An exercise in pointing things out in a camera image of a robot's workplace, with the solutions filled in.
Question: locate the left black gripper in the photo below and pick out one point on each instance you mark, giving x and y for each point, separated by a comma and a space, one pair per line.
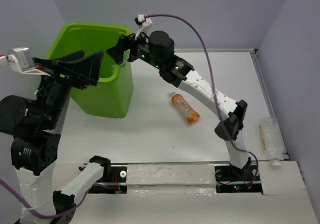
87, 69

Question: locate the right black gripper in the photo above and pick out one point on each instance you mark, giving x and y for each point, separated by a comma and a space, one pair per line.
124, 43

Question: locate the clear bottle front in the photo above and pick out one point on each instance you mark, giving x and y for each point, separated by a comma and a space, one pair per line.
112, 68

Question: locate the clear bottle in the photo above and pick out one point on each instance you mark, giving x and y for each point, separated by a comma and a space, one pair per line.
270, 140
112, 68

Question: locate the orange drink bottle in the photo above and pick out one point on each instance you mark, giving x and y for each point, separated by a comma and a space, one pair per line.
189, 114

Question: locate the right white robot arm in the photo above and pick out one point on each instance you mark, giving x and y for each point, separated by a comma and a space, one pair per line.
231, 113

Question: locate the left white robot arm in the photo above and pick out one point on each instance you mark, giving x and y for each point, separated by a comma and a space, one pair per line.
31, 123

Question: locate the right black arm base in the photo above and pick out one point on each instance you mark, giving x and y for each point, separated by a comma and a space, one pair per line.
230, 181

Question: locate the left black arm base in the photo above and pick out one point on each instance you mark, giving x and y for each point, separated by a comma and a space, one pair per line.
114, 183

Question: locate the green plastic bin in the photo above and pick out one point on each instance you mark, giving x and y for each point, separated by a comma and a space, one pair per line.
112, 96

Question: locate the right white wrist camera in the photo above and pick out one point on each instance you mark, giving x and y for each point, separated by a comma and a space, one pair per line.
143, 23

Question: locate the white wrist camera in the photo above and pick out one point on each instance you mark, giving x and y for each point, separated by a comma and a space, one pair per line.
143, 23
20, 61

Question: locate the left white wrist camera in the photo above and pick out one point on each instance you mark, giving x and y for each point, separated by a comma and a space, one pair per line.
20, 61

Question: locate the aluminium table edge rail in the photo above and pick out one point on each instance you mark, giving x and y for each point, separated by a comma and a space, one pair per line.
215, 50

